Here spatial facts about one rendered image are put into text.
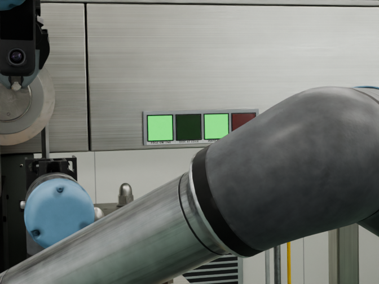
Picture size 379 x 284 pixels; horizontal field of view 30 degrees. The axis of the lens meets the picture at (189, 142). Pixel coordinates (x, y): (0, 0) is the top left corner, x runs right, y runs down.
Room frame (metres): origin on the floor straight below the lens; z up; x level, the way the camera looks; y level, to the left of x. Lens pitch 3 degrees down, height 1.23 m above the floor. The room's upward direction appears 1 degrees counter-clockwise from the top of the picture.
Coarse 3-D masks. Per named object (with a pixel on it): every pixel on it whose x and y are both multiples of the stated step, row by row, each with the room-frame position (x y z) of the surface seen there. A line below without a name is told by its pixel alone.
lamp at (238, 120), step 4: (232, 116) 1.49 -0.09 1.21; (236, 116) 1.49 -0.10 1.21; (240, 116) 1.49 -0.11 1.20; (244, 116) 1.50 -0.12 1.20; (248, 116) 1.50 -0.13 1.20; (252, 116) 1.50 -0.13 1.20; (232, 120) 1.49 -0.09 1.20; (236, 120) 1.49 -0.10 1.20; (240, 120) 1.49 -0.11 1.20; (244, 120) 1.49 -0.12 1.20; (248, 120) 1.50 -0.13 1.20; (232, 124) 1.49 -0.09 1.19; (236, 124) 1.49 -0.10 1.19; (240, 124) 1.49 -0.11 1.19; (232, 128) 1.49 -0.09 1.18; (236, 128) 1.49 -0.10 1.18
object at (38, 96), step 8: (40, 80) 1.08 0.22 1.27; (32, 88) 1.07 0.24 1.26; (40, 88) 1.08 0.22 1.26; (32, 96) 1.07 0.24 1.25; (40, 96) 1.08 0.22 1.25; (32, 104) 1.07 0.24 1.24; (40, 104) 1.08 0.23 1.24; (32, 112) 1.07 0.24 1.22; (40, 112) 1.08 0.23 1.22; (16, 120) 1.07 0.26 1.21; (24, 120) 1.07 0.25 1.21; (32, 120) 1.07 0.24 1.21; (0, 128) 1.06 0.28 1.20; (8, 128) 1.06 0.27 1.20; (16, 128) 1.07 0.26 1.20; (24, 128) 1.07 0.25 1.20
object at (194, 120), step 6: (180, 120) 1.46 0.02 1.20; (186, 120) 1.47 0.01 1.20; (192, 120) 1.47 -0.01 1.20; (198, 120) 1.47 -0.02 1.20; (180, 126) 1.46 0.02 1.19; (186, 126) 1.47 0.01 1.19; (192, 126) 1.47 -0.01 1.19; (198, 126) 1.47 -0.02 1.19; (180, 132) 1.46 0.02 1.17; (186, 132) 1.47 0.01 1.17; (192, 132) 1.47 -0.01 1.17; (198, 132) 1.47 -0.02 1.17; (180, 138) 1.46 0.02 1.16; (186, 138) 1.47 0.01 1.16; (192, 138) 1.47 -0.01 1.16; (198, 138) 1.47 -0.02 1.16
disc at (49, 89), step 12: (48, 72) 1.08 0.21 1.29; (48, 84) 1.08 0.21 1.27; (48, 96) 1.08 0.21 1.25; (48, 108) 1.08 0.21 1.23; (36, 120) 1.08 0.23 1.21; (48, 120) 1.08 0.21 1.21; (24, 132) 1.07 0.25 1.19; (36, 132) 1.08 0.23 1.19; (0, 144) 1.06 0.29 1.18; (12, 144) 1.07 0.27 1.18
